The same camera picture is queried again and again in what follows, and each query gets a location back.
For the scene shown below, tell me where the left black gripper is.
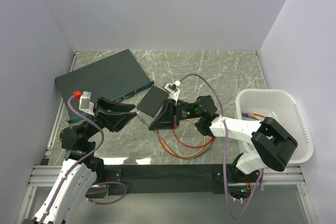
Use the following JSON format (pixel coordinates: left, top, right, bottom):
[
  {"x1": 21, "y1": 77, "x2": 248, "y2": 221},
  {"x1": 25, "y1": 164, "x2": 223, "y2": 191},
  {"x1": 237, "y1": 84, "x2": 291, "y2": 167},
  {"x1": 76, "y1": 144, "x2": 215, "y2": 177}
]
[{"x1": 81, "y1": 95, "x2": 138, "y2": 139}]

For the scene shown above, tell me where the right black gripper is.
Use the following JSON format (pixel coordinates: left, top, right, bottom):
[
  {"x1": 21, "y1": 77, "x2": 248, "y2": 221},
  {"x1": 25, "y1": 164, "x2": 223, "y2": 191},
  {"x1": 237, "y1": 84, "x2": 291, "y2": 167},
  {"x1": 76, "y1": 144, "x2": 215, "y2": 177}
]
[{"x1": 150, "y1": 98, "x2": 202, "y2": 130}]

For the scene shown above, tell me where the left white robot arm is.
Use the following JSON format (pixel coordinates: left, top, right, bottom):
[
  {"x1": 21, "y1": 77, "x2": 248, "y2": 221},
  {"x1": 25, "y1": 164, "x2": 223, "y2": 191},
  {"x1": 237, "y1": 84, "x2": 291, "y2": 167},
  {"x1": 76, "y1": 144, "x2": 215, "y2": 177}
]
[{"x1": 23, "y1": 92, "x2": 137, "y2": 223}]

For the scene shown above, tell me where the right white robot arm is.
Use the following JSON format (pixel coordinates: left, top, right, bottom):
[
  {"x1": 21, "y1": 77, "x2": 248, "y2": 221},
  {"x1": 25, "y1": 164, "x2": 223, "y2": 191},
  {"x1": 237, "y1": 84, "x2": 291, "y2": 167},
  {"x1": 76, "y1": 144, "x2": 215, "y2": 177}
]
[{"x1": 149, "y1": 95, "x2": 298, "y2": 182}]

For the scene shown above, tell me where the small black flat box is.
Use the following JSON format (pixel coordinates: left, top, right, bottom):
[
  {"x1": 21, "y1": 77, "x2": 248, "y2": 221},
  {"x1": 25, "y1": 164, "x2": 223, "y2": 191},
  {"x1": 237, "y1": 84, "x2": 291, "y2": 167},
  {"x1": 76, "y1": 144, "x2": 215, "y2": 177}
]
[{"x1": 136, "y1": 86, "x2": 169, "y2": 118}]

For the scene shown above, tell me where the white plastic bin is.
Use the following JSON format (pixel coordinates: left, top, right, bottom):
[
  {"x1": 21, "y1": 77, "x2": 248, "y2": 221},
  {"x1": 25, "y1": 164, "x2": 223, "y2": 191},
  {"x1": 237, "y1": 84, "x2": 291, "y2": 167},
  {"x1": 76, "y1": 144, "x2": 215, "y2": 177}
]
[{"x1": 235, "y1": 89, "x2": 313, "y2": 164}]

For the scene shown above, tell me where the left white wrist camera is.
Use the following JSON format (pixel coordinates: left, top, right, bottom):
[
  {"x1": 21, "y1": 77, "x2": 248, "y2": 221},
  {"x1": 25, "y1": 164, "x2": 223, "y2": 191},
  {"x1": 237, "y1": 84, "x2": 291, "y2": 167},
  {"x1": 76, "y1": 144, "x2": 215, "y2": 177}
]
[{"x1": 73, "y1": 91, "x2": 95, "y2": 116}]

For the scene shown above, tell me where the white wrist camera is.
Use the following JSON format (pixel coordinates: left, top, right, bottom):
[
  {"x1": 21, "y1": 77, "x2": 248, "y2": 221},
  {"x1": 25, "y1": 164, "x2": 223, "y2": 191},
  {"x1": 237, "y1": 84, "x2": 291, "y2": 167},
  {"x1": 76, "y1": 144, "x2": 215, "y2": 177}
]
[
  {"x1": 162, "y1": 80, "x2": 181, "y2": 102},
  {"x1": 73, "y1": 91, "x2": 95, "y2": 116}
]

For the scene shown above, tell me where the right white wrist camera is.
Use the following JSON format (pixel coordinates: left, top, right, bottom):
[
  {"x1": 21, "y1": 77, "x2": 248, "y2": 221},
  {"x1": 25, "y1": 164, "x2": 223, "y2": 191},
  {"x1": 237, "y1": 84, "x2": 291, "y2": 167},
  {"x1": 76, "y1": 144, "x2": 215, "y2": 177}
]
[{"x1": 162, "y1": 80, "x2": 181, "y2": 102}]

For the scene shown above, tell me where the large black network switch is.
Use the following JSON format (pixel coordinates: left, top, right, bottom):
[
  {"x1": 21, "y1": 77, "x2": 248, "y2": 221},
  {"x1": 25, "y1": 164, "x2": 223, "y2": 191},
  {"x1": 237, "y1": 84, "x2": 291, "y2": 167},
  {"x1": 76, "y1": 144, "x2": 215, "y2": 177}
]
[{"x1": 55, "y1": 49, "x2": 154, "y2": 124}]

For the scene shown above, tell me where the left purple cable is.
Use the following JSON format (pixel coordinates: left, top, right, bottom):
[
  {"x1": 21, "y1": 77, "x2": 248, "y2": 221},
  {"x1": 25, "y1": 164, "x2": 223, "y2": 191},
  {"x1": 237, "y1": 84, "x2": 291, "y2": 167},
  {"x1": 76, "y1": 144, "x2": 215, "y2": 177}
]
[{"x1": 39, "y1": 94, "x2": 128, "y2": 219}]

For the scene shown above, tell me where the purple cable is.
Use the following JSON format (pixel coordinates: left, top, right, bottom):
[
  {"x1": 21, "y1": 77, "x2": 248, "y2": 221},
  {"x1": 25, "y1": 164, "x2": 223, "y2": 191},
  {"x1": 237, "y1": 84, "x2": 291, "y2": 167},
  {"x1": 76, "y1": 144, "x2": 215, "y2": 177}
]
[
  {"x1": 176, "y1": 73, "x2": 265, "y2": 220},
  {"x1": 39, "y1": 94, "x2": 128, "y2": 219}
]

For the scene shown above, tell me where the yellow ethernet cable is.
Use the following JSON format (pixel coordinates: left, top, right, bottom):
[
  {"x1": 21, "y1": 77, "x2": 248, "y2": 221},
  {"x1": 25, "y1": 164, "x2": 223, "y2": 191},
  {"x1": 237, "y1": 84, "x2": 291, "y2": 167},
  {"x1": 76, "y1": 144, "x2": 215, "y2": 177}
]
[{"x1": 160, "y1": 119, "x2": 211, "y2": 158}]

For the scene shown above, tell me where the red ethernet cable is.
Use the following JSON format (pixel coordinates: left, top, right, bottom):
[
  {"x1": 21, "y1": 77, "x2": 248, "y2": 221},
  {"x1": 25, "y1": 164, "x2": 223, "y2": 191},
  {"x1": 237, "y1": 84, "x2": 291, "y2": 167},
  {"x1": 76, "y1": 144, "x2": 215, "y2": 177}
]
[{"x1": 156, "y1": 123, "x2": 216, "y2": 159}]

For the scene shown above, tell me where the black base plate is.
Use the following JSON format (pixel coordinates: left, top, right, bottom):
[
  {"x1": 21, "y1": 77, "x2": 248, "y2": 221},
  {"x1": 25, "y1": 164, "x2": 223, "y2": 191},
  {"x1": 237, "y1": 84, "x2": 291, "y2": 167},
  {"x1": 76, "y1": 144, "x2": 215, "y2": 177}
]
[{"x1": 73, "y1": 164, "x2": 263, "y2": 196}]

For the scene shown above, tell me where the aluminium frame rail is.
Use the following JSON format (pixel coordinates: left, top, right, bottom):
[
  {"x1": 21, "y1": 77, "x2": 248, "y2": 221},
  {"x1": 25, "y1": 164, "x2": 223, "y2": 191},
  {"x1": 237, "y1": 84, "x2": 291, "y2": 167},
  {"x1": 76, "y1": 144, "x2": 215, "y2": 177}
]
[{"x1": 28, "y1": 165, "x2": 306, "y2": 187}]

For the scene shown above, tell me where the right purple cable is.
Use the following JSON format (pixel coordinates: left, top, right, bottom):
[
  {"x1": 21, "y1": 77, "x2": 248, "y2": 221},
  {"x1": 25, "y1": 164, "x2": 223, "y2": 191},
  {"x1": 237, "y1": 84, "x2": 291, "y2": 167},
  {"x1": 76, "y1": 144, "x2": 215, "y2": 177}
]
[{"x1": 176, "y1": 73, "x2": 265, "y2": 220}]

